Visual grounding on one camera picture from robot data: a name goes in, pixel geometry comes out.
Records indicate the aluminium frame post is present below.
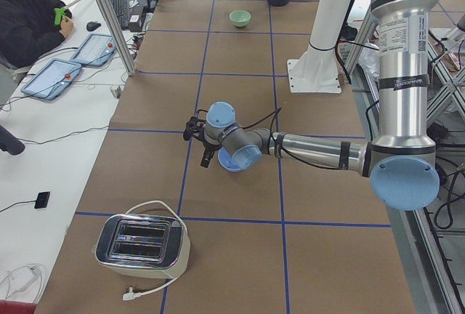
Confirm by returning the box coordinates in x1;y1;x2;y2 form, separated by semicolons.
96;0;136;76

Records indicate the brown paper table mat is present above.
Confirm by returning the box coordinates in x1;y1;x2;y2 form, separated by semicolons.
37;0;416;313

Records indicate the black computer mouse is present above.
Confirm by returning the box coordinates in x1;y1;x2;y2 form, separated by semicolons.
86;21;101;32

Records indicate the seated person in black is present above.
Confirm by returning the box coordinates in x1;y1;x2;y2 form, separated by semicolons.
1;0;74;68

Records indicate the small black box device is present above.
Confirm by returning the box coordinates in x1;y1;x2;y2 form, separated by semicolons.
34;191;50;209

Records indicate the silver white toaster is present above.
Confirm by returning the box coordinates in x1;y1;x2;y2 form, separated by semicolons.
94;214;190;279

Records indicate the blue tablet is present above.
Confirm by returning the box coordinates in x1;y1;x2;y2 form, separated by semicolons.
70;33;116;67
20;58;82;100

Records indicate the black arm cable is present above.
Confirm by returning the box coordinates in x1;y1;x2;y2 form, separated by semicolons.
241;101;381;170

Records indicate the near blue tablet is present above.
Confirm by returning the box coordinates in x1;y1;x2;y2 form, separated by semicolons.
20;58;82;100

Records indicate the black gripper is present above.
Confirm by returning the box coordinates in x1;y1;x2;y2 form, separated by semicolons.
201;137;220;168

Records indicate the green bowl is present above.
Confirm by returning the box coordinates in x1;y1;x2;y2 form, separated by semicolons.
229;9;251;28

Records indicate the white charger with cable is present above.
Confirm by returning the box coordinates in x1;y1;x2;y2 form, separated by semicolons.
1;263;47;304

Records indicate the black keyboard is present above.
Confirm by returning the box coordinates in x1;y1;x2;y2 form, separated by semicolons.
110;0;129;30

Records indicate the green handheld tool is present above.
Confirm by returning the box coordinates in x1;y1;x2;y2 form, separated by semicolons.
54;7;70;26

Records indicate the far blue tablet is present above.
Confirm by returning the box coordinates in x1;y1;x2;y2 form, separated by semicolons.
70;33;116;67

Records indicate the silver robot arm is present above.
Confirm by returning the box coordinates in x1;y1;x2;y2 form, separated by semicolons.
198;0;440;211

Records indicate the white camera mast base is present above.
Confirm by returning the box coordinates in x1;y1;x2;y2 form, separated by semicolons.
287;0;354;94

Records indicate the blue bowl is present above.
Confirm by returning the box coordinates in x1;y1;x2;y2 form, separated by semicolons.
217;148;242;172

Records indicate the white toaster power cable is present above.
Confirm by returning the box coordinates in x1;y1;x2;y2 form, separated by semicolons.
122;200;182;302

